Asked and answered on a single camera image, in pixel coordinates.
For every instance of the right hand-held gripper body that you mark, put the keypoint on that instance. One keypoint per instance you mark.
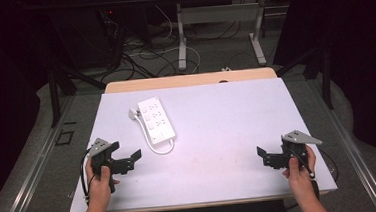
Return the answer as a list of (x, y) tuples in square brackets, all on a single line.
[(294, 150)]

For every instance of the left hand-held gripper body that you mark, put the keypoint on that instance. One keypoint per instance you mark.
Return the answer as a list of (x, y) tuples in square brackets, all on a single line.
[(103, 160)]

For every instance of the person's right hand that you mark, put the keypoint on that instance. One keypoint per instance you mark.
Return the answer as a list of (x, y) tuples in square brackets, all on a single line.
[(300, 175)]

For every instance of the person's left hand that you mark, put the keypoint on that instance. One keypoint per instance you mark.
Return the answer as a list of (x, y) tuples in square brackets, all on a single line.
[(99, 187)]

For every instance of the white power plug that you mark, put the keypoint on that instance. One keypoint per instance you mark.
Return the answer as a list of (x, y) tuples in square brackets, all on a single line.
[(133, 114)]

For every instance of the white power strip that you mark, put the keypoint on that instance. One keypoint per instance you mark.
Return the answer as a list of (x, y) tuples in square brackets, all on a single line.
[(156, 120)]

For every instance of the black metal stand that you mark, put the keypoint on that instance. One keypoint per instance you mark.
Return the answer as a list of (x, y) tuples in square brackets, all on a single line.
[(54, 95), (326, 76)]

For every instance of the dark computer tower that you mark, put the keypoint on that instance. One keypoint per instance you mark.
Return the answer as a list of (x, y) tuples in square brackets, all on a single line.
[(84, 39)]

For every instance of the white desk with metal legs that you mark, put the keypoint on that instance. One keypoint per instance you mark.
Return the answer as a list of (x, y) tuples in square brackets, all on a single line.
[(218, 13)]

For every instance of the black floor socket frame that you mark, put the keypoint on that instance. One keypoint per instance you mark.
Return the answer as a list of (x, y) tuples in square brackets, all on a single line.
[(64, 138)]

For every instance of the aluminium floor rail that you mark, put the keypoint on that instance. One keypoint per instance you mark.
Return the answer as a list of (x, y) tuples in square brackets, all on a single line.
[(30, 177), (357, 161)]

